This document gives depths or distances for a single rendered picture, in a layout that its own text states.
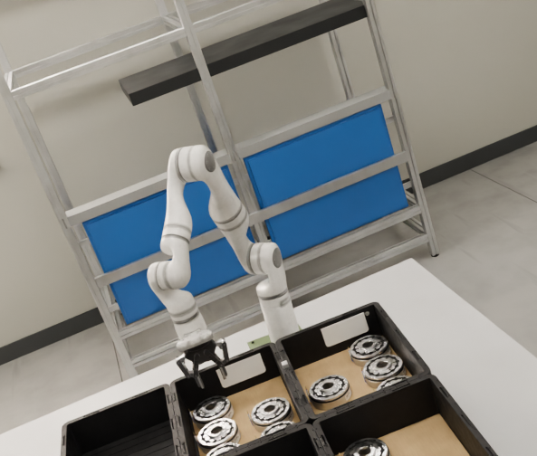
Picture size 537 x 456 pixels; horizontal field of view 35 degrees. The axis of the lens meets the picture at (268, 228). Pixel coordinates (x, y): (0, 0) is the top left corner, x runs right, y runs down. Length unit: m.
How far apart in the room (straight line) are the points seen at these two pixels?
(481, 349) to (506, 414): 0.30
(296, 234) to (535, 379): 2.09
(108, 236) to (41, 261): 1.01
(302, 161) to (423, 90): 1.36
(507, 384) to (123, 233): 2.18
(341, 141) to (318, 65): 0.92
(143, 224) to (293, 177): 0.75
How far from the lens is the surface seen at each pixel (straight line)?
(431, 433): 1.96
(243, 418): 2.21
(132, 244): 3.96
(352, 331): 2.30
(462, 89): 5.28
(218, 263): 4.07
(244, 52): 3.88
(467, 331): 2.51
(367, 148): 4.13
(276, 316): 2.48
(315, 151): 4.04
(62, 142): 4.70
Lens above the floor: 2.05
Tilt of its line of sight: 22 degrees down
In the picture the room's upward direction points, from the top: 19 degrees counter-clockwise
